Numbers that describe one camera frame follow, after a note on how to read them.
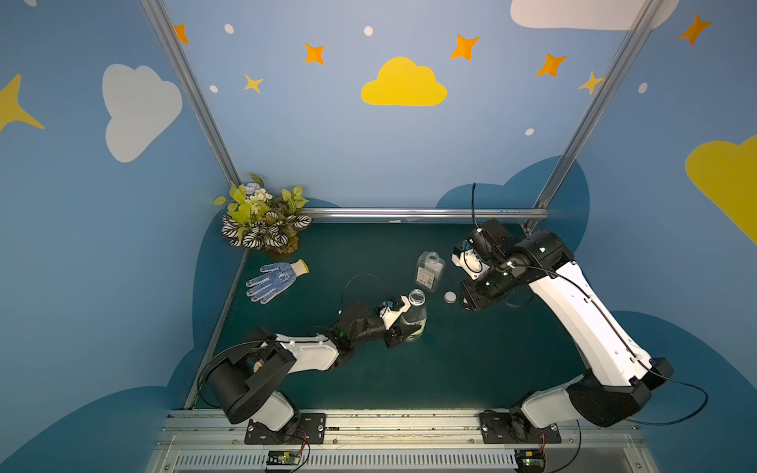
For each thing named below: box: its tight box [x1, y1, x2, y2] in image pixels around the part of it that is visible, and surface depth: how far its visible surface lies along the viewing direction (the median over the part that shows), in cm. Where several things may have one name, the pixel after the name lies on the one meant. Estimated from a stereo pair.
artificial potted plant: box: [212, 173, 313, 257], surface depth 97 cm
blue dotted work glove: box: [245, 259, 310, 305], surface depth 106 cm
